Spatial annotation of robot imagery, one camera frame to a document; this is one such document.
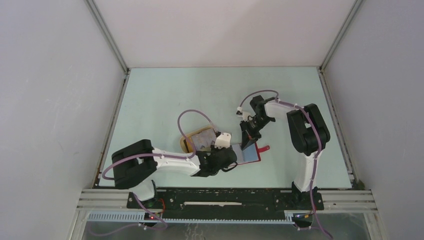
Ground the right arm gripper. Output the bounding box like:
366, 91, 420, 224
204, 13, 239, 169
240, 115, 273, 150

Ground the red leather card holder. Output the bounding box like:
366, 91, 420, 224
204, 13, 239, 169
232, 143, 270, 165

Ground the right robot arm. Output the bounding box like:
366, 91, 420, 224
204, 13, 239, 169
236, 94, 331, 209

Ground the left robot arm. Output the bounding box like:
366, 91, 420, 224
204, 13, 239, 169
102, 139, 238, 208

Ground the silver VIP card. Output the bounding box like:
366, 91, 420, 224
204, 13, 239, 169
191, 128, 217, 150

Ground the beige oval plastic tray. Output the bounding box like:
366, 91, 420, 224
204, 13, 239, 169
179, 125, 217, 153

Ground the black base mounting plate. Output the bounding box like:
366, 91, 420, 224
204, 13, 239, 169
143, 187, 325, 221

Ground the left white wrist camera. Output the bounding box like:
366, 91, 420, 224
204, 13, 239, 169
214, 132, 232, 149

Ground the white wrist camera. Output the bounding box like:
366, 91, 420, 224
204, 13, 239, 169
236, 106, 253, 122
214, 132, 232, 149

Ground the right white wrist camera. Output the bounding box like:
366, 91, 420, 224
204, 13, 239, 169
236, 106, 253, 122

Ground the aluminium frame rail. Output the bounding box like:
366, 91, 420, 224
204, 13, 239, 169
68, 187, 388, 240

